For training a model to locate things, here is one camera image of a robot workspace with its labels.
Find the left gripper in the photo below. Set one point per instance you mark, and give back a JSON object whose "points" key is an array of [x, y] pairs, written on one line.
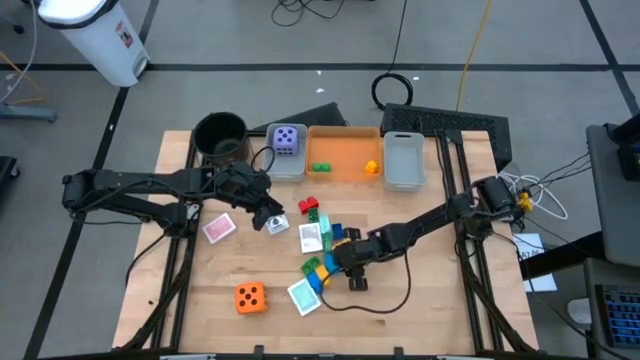
{"points": [[245, 182]]}

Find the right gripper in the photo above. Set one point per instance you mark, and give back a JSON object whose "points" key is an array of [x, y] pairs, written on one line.
{"points": [[365, 250]]}

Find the light blue rounded block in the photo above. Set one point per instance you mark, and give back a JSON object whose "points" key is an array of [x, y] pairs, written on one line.
{"points": [[331, 262]]}

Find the red toy block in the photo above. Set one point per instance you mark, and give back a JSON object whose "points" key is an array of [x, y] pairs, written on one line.
{"points": [[308, 205]]}

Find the bright green two-stud block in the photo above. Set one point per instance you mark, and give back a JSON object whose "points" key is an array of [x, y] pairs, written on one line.
{"points": [[321, 167]]}

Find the purple foam die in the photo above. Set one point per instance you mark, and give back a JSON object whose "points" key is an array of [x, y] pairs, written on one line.
{"points": [[286, 140]]}

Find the orange-yellow single-stud block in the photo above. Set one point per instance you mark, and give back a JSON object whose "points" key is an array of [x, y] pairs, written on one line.
{"points": [[371, 167]]}

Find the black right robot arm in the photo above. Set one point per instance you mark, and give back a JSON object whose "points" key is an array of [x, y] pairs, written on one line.
{"points": [[430, 225]]}

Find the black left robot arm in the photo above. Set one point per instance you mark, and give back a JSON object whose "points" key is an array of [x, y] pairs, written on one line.
{"points": [[130, 182]]}

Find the long dark green block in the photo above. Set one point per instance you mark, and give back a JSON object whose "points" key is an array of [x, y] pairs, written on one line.
{"points": [[328, 243]]}

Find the dark blue toy block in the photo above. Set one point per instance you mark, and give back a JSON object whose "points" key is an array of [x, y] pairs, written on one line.
{"points": [[337, 231]]}

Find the bright green hollow block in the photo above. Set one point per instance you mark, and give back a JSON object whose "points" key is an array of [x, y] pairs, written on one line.
{"points": [[311, 266]]}

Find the grey card deck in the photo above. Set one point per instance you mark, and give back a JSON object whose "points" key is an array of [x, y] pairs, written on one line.
{"points": [[311, 238]]}

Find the light teal flat block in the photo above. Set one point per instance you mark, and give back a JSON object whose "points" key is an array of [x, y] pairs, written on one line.
{"points": [[325, 223]]}

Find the small blue toy block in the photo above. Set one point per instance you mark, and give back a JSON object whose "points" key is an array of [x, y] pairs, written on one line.
{"points": [[315, 283]]}

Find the small dark green block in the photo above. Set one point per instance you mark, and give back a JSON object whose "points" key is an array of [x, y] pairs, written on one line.
{"points": [[313, 216]]}

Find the grey plastic bin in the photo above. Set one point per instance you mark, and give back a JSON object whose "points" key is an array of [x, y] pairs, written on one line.
{"points": [[290, 170], [402, 162]]}

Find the pink playing card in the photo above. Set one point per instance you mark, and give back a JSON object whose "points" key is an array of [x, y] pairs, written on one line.
{"points": [[218, 228]]}

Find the teal card deck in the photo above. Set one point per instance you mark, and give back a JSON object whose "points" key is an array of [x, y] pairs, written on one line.
{"points": [[304, 297]]}

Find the orange foam die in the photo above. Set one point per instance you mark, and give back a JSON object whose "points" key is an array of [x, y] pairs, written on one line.
{"points": [[250, 298]]}

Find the black pumpkin-face bucket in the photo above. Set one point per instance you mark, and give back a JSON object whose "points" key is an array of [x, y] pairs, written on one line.
{"points": [[220, 135]]}

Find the clear yellow bin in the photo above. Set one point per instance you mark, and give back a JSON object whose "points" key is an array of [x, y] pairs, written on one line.
{"points": [[345, 147]]}

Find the black flat panel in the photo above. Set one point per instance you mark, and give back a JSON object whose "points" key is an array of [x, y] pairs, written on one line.
{"points": [[320, 117]]}

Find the black perforated panel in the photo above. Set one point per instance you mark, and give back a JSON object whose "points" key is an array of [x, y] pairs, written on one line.
{"points": [[450, 120]]}

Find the yellow connector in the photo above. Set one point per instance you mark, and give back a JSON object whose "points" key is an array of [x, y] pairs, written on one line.
{"points": [[525, 202]]}

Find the white paper sheet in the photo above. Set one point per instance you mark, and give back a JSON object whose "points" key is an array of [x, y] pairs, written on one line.
{"points": [[542, 283]]}

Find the white trash bin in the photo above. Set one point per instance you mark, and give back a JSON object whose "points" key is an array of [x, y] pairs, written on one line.
{"points": [[100, 45]]}

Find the white round object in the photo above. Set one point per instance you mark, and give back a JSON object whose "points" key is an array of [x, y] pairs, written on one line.
{"points": [[580, 311]]}

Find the grey stand foot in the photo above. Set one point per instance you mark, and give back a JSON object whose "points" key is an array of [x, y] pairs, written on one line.
{"points": [[25, 112]]}

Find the black floor object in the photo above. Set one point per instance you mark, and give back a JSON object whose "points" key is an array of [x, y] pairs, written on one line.
{"points": [[6, 172]]}

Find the grey desk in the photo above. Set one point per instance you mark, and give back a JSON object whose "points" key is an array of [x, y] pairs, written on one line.
{"points": [[615, 210]]}

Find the backlit keyboard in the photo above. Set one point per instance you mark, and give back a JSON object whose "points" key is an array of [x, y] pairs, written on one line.
{"points": [[622, 315]]}

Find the black desk device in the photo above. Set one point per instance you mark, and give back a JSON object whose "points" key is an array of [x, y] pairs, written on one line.
{"points": [[631, 150]]}

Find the silver bracket plate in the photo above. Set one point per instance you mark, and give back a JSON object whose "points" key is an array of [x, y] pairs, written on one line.
{"points": [[193, 212]]}

